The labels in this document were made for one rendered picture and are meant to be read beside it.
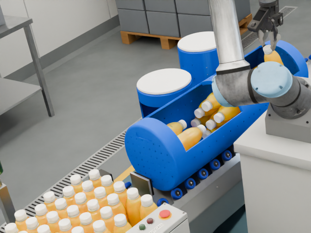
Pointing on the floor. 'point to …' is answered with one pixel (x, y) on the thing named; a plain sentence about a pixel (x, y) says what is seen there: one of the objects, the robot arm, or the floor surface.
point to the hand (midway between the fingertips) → (267, 47)
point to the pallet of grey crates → (171, 19)
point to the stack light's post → (7, 205)
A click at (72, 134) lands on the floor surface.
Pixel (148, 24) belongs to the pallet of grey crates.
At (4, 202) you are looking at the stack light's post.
